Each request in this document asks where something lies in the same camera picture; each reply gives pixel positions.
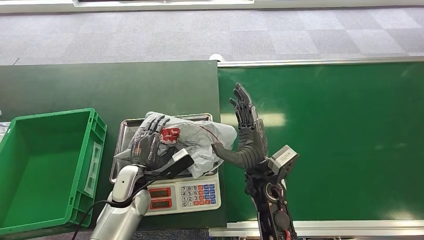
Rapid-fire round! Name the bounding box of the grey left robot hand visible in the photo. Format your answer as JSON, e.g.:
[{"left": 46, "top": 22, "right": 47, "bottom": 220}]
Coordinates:
[{"left": 130, "top": 114, "right": 177, "bottom": 171}]

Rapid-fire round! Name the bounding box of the white plastic bag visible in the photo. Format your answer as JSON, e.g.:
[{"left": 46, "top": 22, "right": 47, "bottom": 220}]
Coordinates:
[{"left": 0, "top": 121, "right": 12, "bottom": 143}]

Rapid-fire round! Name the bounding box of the green conveyor belt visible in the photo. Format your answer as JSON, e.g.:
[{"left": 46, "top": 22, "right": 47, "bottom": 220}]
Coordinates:
[{"left": 217, "top": 61, "right": 424, "bottom": 223}]

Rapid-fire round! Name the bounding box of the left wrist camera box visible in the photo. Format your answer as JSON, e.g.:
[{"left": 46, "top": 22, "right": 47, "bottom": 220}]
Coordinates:
[{"left": 145, "top": 148, "right": 195, "bottom": 180}]

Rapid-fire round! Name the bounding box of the white electronic scale steel tray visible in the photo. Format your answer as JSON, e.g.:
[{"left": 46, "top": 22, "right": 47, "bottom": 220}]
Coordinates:
[{"left": 109, "top": 112, "right": 222, "bottom": 217}]

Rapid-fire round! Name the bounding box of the aluminium conveyor frame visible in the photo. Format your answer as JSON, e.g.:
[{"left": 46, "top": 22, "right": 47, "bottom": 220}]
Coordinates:
[{"left": 208, "top": 55, "right": 424, "bottom": 240}]

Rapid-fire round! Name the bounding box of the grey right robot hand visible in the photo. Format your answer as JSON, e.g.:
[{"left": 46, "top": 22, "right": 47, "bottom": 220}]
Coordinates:
[{"left": 211, "top": 82, "right": 270, "bottom": 171}]

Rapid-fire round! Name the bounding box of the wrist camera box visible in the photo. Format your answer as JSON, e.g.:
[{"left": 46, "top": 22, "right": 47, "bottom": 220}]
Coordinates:
[
  {"left": 145, "top": 148, "right": 195, "bottom": 180},
  {"left": 266, "top": 144, "right": 300, "bottom": 177}
]

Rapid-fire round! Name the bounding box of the grey mailer bag red print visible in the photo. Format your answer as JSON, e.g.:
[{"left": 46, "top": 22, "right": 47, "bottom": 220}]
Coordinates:
[{"left": 113, "top": 111, "right": 238, "bottom": 179}]

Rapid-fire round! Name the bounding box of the green plastic crate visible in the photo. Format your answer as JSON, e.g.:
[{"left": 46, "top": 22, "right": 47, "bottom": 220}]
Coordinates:
[{"left": 0, "top": 107, "right": 108, "bottom": 236}]

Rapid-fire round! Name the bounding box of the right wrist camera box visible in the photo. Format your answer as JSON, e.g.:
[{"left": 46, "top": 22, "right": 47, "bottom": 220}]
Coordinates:
[{"left": 266, "top": 144, "right": 300, "bottom": 177}]

